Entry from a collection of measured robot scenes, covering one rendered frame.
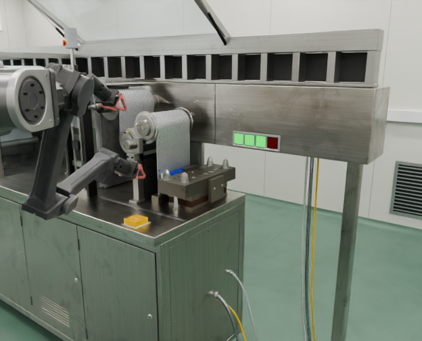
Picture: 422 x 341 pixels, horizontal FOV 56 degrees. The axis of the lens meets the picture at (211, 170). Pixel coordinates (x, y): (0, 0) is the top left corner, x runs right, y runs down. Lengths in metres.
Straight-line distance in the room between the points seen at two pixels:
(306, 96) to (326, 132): 0.17
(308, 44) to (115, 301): 1.37
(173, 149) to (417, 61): 2.65
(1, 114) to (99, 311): 1.36
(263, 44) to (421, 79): 2.35
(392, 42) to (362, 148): 2.43
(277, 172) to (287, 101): 2.79
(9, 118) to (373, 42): 1.28
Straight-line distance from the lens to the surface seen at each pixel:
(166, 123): 1.83
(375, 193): 4.18
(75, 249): 1.99
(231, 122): 1.91
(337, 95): 1.68
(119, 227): 1.63
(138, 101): 2.03
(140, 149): 1.82
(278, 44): 1.79
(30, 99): 0.83
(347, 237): 1.97
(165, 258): 1.58
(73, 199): 1.24
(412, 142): 4.02
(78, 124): 2.03
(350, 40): 1.68
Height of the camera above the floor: 1.51
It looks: 15 degrees down
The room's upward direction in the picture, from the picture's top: straight up
